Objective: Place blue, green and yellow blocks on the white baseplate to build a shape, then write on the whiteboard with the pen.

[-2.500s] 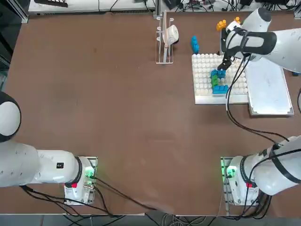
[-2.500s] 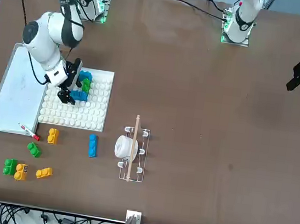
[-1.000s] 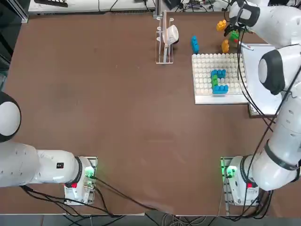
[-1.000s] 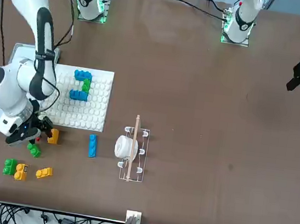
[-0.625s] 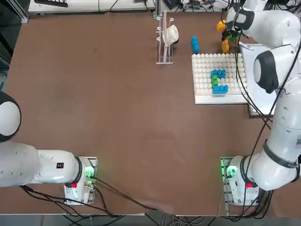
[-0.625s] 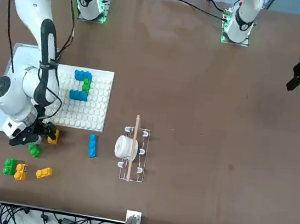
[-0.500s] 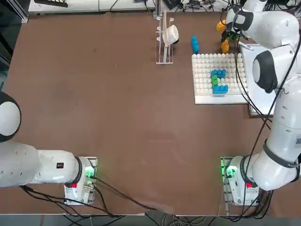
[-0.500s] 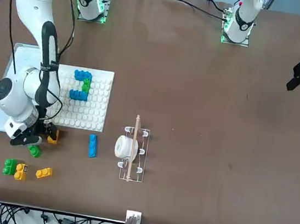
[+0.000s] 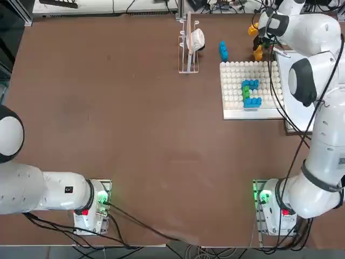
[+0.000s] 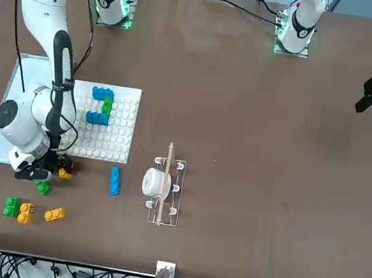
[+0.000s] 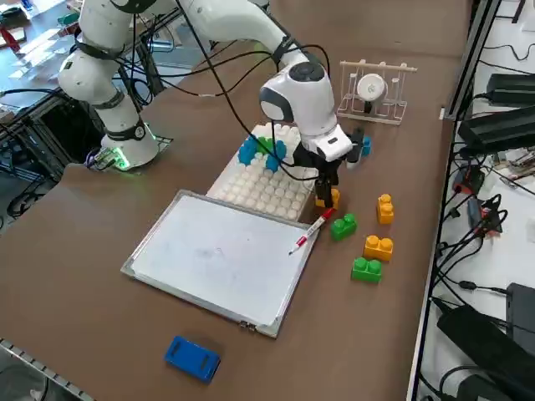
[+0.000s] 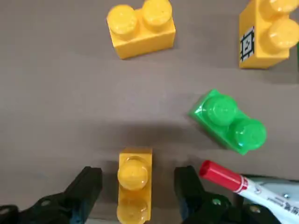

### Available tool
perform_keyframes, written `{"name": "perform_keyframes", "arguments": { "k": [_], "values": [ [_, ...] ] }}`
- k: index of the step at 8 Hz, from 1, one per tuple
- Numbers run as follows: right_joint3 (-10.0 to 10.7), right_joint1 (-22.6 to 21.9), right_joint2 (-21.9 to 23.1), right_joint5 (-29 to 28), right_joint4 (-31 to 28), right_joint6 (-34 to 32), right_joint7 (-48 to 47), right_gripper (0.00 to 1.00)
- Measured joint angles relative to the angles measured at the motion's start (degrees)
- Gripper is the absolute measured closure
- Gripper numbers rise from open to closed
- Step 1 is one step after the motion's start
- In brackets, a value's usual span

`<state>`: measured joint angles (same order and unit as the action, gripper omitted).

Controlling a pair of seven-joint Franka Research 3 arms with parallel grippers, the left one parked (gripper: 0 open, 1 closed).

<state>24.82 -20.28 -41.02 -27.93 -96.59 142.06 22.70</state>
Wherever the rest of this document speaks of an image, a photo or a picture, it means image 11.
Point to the blue three-stud block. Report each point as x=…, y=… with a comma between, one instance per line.
x=247, y=151
x=273, y=160
x=367, y=146

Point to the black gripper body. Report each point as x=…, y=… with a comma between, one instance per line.
x=319, y=167

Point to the white studded baseplate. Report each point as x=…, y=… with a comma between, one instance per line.
x=267, y=192

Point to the green two-stud block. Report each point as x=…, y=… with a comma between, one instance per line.
x=367, y=269
x=264, y=144
x=344, y=226

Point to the red capped marker pen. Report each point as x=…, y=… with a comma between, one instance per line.
x=315, y=227

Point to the blue whiteboard eraser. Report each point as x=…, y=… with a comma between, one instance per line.
x=192, y=357

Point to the red black power device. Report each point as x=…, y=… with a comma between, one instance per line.
x=470, y=179

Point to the whiteboard with metal frame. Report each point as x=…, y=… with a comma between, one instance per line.
x=217, y=255

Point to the white cup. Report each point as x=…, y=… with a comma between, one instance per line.
x=371, y=87

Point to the aluminium frame post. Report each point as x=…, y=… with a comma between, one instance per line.
x=472, y=54

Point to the yellow two-stud block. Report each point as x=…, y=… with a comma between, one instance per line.
x=334, y=200
x=385, y=209
x=378, y=247

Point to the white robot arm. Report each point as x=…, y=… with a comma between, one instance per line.
x=309, y=104

